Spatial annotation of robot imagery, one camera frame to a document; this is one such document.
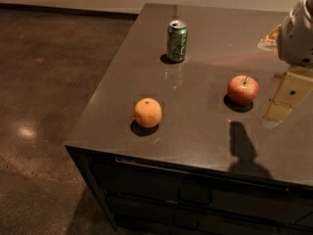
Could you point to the dark cabinet with drawers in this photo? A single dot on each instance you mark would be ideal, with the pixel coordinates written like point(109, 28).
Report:
point(178, 199)

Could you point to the green soda can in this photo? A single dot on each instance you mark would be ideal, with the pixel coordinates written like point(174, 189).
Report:
point(177, 34)

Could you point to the orange fruit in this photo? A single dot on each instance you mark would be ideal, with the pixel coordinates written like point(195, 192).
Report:
point(148, 112)

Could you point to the red apple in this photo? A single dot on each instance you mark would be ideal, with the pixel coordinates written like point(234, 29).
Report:
point(242, 89)

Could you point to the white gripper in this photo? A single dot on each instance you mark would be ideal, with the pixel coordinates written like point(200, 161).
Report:
point(295, 38)

